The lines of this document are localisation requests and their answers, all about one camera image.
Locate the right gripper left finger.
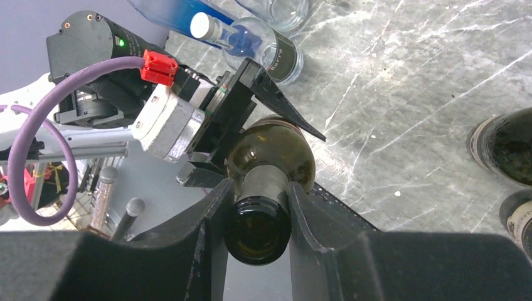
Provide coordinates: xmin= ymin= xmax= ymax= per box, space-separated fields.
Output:
xmin=1 ymin=179 xmax=234 ymax=300

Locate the dark wine bottle rear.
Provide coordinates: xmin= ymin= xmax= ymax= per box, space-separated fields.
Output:
xmin=466 ymin=108 xmax=531 ymax=187

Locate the clear bottle silver cap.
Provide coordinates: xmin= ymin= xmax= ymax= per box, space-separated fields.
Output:
xmin=190 ymin=13 xmax=304 ymax=85
xmin=235 ymin=0 xmax=310 ymax=32

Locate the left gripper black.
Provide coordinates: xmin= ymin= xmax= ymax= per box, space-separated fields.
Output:
xmin=176 ymin=58 xmax=326 ymax=188

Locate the dark wine bottle right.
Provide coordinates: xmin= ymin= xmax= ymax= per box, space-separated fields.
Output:
xmin=499 ymin=189 xmax=531 ymax=260

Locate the clear bottle silver cap rear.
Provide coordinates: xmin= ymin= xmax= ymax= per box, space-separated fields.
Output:
xmin=235 ymin=0 xmax=310 ymax=32

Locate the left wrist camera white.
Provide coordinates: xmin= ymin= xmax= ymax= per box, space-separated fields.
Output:
xmin=131 ymin=79 xmax=213 ymax=163

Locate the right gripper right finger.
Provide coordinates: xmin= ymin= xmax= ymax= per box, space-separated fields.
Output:
xmin=289 ymin=182 xmax=531 ymax=300

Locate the dark wine bottle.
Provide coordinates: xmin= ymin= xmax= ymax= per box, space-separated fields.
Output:
xmin=225 ymin=115 xmax=316 ymax=266
xmin=466 ymin=108 xmax=531 ymax=187
xmin=499 ymin=189 xmax=531 ymax=260

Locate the dark wine bottle front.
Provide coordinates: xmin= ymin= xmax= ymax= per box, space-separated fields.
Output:
xmin=225 ymin=115 xmax=316 ymax=266

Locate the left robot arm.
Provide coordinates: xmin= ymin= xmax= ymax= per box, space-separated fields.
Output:
xmin=46 ymin=11 xmax=324 ymax=190

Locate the blue square glass bottle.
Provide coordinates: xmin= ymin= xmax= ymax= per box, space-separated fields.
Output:
xmin=128 ymin=0 xmax=237 ymax=38

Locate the clear bottle silver cap front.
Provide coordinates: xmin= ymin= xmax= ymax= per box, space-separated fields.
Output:
xmin=190 ymin=13 xmax=304 ymax=85

